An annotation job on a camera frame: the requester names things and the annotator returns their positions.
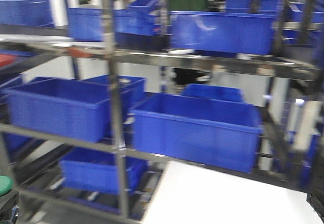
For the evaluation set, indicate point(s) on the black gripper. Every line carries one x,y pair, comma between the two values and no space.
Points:
9,209

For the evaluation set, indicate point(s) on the steel shelving rack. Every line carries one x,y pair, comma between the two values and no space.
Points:
111,56

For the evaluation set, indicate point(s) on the blue bin behind lower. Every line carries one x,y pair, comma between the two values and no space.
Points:
213,92

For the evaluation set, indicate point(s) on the blue bin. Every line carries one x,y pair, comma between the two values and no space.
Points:
69,108
213,132
213,92

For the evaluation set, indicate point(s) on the blue bin upper shelf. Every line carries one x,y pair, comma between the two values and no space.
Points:
222,32

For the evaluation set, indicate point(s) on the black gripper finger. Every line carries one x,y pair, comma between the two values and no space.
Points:
315,199

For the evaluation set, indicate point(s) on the blue bin far left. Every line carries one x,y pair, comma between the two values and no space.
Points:
69,108

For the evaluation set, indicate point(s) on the green push button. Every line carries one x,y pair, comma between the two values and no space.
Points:
6,184

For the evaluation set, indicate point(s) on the blue bin lower left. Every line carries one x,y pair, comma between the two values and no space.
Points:
213,132

